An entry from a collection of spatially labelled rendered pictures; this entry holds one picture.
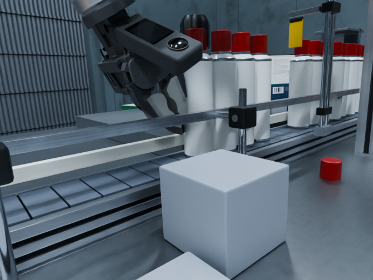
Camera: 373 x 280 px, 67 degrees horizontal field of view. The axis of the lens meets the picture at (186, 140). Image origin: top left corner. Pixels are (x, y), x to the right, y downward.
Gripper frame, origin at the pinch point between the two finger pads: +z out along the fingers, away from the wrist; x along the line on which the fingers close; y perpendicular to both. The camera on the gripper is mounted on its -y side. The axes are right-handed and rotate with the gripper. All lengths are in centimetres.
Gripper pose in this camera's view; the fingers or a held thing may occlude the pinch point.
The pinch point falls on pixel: (182, 127)
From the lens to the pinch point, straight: 44.6
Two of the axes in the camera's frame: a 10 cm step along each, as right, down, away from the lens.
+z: 4.2, 7.6, 5.0
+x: -6.4, 6.4, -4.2
